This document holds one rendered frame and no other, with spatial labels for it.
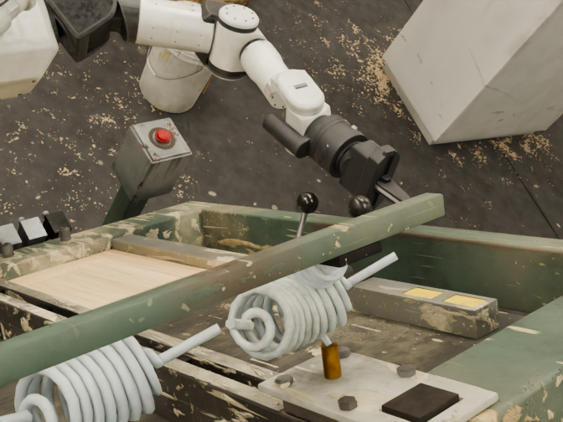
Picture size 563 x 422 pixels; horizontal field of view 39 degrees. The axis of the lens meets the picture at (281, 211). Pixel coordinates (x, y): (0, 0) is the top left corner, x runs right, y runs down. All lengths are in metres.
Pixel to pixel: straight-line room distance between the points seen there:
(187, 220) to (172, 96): 1.46
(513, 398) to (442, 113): 3.27
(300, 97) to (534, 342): 0.73
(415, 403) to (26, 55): 1.02
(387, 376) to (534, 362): 0.13
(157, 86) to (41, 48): 1.83
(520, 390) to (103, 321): 0.36
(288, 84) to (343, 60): 2.70
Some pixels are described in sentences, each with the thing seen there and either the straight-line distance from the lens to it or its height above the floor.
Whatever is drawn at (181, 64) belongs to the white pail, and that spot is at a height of 0.28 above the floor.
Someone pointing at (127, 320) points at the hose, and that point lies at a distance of 0.52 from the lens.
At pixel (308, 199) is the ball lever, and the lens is 1.33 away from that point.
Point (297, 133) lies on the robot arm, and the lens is 1.39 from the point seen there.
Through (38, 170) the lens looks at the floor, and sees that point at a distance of 3.01.
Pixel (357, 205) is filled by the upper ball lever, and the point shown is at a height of 1.52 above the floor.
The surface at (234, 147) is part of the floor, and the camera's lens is 3.38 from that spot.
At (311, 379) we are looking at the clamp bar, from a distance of 0.74.
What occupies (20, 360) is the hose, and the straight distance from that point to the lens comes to 0.49.
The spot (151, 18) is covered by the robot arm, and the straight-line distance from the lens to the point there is 1.57.
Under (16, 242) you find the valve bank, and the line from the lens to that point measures 1.90.
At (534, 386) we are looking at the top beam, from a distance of 0.72.
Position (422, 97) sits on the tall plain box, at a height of 0.14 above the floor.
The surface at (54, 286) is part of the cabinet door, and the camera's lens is 1.59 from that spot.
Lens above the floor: 2.35
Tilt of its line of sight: 46 degrees down
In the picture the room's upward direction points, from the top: 37 degrees clockwise
